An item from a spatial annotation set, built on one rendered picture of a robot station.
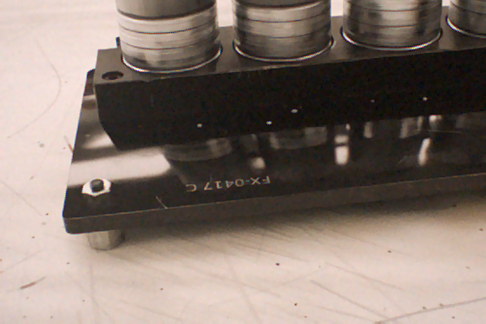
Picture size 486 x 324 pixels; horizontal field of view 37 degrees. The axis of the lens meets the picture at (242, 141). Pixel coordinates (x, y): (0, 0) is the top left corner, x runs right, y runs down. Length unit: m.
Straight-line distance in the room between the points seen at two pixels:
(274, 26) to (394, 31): 0.03
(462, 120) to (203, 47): 0.06
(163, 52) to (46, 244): 0.05
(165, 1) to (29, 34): 0.11
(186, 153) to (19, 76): 0.09
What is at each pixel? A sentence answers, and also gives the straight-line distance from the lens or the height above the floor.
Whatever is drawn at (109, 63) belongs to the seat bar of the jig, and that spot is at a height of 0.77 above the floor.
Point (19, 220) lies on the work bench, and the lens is 0.17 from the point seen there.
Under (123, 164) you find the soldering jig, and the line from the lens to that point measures 0.16.
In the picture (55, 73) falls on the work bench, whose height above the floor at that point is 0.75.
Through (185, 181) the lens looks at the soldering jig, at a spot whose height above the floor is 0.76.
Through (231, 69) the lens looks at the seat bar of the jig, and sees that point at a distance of 0.17.
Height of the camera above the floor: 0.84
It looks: 30 degrees down
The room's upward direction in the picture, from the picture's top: 4 degrees counter-clockwise
